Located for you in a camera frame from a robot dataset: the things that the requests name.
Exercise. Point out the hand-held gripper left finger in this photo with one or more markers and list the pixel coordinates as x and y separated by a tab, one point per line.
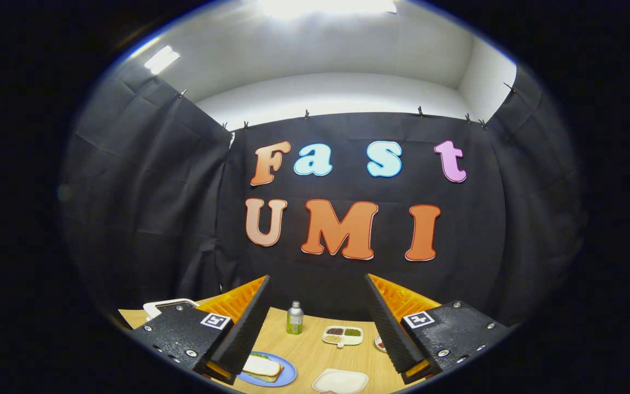
249	328

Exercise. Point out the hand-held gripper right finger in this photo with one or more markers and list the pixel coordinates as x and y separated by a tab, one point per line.
389	328

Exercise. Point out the toasted bread slice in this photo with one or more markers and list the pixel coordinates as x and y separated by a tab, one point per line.
260	365

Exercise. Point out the white oval meat plate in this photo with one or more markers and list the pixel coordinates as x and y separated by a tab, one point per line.
378	345

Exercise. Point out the pile of green beans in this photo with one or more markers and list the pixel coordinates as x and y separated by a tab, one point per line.
353	331

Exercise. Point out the green label metal bottle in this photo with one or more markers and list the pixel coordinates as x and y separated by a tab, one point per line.
294	323

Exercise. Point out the white divided dish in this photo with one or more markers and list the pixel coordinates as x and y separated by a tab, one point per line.
343	342

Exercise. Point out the pile of dark beans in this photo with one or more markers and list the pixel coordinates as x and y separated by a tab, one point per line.
335	331

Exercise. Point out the pile of yellow soybeans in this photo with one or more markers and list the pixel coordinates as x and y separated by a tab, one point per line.
333	339

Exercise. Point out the blue plate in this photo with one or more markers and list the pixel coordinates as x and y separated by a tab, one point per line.
290	372

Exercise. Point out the white shallow plate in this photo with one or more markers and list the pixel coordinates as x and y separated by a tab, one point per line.
341	380

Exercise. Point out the white toaster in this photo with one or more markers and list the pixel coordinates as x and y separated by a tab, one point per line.
153	307

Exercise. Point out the row of small cloth clips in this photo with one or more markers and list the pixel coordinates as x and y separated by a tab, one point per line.
306	114

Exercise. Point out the small ceiling light panel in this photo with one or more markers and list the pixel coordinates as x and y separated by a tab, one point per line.
162	60

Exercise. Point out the large ceiling light panel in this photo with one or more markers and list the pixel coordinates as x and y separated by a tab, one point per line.
326	6

